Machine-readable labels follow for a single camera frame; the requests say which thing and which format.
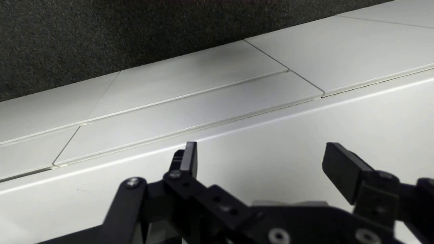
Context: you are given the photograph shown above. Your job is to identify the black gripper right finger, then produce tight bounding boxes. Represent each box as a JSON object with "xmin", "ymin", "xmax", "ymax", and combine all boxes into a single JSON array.
[{"xmin": 322, "ymin": 141, "xmax": 434, "ymax": 244}]

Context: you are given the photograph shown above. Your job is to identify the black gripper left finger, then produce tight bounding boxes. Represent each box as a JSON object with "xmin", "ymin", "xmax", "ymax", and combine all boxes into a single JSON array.
[{"xmin": 45, "ymin": 139, "xmax": 255, "ymax": 244}]

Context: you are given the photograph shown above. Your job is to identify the wide white drawer front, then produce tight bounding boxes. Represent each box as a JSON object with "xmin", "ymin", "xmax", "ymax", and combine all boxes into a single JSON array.
[{"xmin": 52, "ymin": 70, "xmax": 326, "ymax": 168}]

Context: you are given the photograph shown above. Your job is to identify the white base cabinet unit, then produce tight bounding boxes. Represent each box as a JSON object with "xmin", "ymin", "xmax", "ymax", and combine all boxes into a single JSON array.
[{"xmin": 0, "ymin": 0, "xmax": 434, "ymax": 183}]

